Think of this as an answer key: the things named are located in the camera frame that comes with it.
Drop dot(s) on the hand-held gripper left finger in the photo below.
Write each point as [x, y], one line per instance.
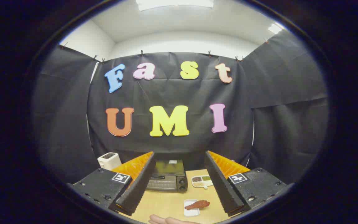
[135, 189]

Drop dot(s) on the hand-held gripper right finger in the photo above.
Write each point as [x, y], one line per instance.
[224, 189]

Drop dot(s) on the red-brown meat piece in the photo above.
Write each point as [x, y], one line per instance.
[197, 204]

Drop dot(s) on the black toaster oven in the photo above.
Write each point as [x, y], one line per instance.
[168, 180]

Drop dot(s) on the white pop-up toaster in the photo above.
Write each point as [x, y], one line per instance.
[109, 161]

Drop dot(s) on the white divided dish with beans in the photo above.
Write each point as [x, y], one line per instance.
[201, 181]

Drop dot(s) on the small white rectangular tray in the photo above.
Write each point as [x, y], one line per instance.
[191, 212]

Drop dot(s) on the small ceiling light panel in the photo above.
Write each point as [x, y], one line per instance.
[274, 29]

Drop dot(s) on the large ceiling light panel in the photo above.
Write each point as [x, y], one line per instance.
[174, 3]

